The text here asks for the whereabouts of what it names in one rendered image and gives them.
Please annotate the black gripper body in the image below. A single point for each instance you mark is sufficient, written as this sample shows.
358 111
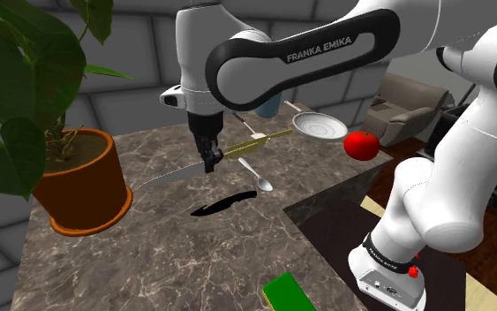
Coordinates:
205 125

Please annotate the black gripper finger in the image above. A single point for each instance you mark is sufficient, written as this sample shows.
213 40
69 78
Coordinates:
217 156
207 160

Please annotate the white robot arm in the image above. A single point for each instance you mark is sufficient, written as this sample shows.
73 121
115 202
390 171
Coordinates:
446 163

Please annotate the silver spoon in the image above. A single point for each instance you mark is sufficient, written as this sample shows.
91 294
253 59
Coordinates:
264 183

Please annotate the blue cup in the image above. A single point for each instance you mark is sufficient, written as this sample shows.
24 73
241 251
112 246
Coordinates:
268 109

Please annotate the white frying pan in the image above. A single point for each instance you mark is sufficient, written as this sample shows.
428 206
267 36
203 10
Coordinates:
320 128

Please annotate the green plant in orange pot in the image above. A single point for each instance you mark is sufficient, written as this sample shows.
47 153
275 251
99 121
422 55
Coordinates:
80 189

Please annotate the dark robot stand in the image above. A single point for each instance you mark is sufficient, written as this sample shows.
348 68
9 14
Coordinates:
338 232

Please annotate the red tomato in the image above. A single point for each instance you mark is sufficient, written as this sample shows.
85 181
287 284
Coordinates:
361 146

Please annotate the beige armchair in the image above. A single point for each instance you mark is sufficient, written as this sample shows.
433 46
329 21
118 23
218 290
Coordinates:
403 107

